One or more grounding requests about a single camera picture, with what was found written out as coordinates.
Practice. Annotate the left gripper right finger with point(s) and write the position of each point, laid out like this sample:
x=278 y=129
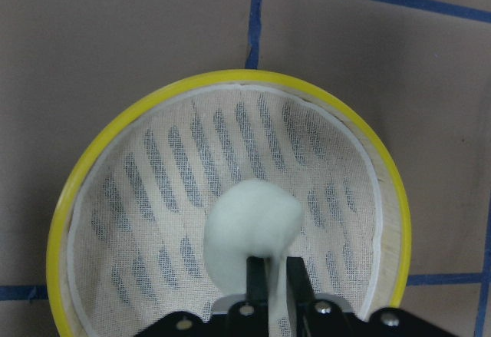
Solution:
x=298 y=280

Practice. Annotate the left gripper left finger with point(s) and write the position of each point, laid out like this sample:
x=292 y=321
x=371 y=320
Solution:
x=256 y=280

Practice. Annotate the white bun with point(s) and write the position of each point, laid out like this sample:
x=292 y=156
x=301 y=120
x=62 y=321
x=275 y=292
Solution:
x=253 y=218

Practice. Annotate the lower yellow steamer layer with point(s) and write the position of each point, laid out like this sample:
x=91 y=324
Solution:
x=394 y=241

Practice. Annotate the white cloth steamer liner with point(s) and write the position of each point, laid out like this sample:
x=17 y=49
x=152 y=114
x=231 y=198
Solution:
x=135 y=244

